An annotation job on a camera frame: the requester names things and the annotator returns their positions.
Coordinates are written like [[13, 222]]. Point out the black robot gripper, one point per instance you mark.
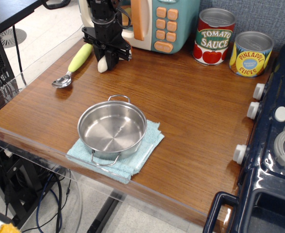
[[106, 38]]

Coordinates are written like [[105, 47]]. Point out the plush white brown mushroom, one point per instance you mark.
[[102, 65]]

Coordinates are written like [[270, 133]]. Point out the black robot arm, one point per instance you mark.
[[105, 9]]

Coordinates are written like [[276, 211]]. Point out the toy microwave teal cream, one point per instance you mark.
[[161, 25]]

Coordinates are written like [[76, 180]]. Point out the orange toy plate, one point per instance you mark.
[[126, 15]]

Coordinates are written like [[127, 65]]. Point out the stainless steel pot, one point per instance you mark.
[[112, 130]]

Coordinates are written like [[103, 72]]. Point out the clear acrylic table guard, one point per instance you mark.
[[40, 122]]

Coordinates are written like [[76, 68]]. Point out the black side desk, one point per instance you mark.
[[13, 11]]

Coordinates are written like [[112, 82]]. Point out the tomato sauce can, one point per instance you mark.
[[214, 32]]

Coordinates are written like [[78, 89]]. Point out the light blue cloth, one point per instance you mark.
[[123, 169]]

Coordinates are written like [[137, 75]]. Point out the pineapple slices can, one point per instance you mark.
[[251, 53]]

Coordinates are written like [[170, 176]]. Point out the white stove knob middle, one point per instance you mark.
[[253, 110]]

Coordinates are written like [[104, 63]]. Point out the white stove knob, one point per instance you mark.
[[239, 153], [258, 91], [253, 110]]

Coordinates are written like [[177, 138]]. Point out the white stove knob top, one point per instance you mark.
[[258, 91]]

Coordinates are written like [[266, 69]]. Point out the white stove knob bottom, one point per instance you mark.
[[239, 153]]

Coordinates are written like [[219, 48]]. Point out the dark blue toy stove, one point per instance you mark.
[[259, 206]]

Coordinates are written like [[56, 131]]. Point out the spoon with green handle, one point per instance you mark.
[[77, 61]]

